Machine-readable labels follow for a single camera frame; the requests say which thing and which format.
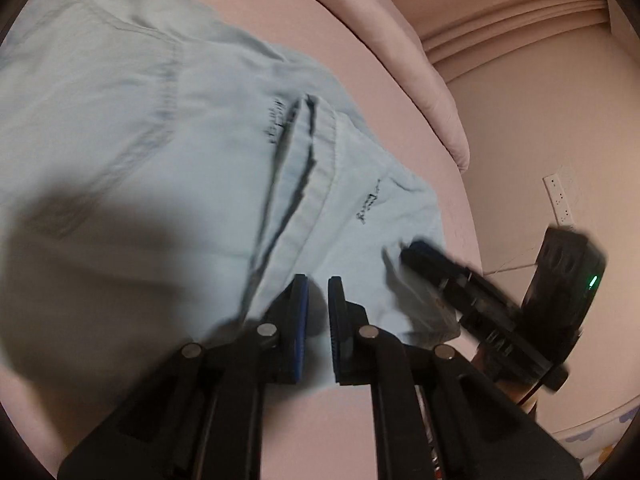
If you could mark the light blue denim garment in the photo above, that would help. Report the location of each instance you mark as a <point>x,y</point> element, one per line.
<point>125,110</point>

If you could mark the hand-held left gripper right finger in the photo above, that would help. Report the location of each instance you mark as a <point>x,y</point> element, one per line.
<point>334,332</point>

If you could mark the pastel printed cloth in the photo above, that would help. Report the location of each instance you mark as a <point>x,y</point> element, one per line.
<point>592,440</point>

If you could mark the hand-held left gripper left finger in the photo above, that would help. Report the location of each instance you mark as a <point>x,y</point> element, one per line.
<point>299,332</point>

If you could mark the white wall socket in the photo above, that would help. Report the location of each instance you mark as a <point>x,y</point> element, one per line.
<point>561,199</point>

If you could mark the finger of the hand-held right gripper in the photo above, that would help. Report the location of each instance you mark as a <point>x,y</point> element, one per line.
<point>435,270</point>

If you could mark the pink curtain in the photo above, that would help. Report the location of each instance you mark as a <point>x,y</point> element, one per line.
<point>500,10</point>

